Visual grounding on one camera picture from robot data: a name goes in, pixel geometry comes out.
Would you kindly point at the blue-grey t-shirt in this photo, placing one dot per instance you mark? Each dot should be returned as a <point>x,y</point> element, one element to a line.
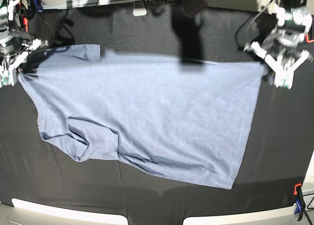
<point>188,122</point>

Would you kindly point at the orange black clamp far-left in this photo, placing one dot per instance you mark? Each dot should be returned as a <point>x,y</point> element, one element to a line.
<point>24,24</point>

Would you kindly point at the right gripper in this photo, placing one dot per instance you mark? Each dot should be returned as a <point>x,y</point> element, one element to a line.
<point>11,42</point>

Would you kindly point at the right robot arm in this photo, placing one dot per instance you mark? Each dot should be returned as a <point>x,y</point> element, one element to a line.
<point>14,18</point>

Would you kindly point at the black table cloth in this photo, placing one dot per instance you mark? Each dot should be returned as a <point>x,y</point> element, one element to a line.
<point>277,155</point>

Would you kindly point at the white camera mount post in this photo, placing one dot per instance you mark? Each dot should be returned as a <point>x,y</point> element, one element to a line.
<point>139,8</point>

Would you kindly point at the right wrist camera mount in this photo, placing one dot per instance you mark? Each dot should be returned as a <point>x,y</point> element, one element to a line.
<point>12,60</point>

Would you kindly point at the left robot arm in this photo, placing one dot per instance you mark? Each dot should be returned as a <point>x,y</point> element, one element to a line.
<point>294,22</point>

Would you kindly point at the orange black clamp far-right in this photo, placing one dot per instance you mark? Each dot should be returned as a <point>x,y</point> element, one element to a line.
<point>309,38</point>

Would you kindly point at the blue orange clamp near-right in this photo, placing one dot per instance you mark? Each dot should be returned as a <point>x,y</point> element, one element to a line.
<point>301,206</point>

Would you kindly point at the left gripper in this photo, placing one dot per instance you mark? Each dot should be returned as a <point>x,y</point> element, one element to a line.
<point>281,42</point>

